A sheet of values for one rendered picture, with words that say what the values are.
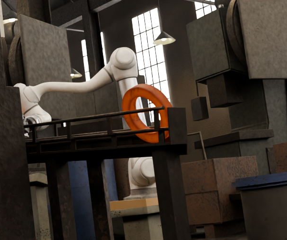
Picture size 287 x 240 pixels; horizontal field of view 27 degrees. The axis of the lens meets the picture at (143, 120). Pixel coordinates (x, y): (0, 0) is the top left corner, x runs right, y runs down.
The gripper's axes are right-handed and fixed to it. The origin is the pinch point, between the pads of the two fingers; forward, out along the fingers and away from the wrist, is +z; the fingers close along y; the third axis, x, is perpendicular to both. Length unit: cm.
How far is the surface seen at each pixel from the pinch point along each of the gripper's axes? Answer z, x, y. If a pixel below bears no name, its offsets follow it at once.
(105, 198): 56, -62, 32
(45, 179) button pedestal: -39, 9, 34
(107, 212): 57, -62, 37
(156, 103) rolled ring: 107, -105, -4
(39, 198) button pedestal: -39, 16, 44
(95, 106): -463, 124, 17
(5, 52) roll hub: 36, -25, -36
